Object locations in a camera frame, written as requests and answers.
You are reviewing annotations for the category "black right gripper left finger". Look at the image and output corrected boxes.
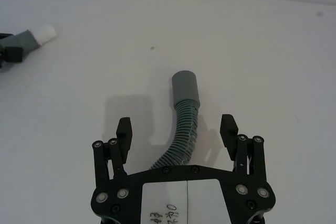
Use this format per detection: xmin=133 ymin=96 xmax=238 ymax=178
xmin=91 ymin=116 xmax=135 ymax=191

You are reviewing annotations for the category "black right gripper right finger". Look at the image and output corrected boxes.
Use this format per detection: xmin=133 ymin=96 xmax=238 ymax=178
xmin=219 ymin=114 xmax=266 ymax=190

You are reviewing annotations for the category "grey pipe with white tip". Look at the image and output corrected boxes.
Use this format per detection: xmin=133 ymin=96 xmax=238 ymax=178
xmin=13 ymin=24 xmax=58 ymax=57

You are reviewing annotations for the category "grey corrugated hose with cuff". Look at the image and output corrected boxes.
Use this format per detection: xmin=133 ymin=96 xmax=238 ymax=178
xmin=148 ymin=70 xmax=203 ymax=171

